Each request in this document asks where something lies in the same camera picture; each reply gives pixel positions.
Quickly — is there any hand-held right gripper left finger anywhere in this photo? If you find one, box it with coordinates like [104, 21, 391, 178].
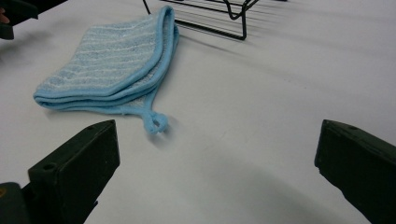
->
[21, 119, 121, 224]

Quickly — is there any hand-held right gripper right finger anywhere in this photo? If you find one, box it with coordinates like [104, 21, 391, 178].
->
[314, 119, 396, 224]

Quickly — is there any light blue striped towel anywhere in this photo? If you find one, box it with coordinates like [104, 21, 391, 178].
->
[33, 5, 180, 135]

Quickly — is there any black wire rack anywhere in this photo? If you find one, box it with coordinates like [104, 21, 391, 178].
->
[142, 0, 289, 41]

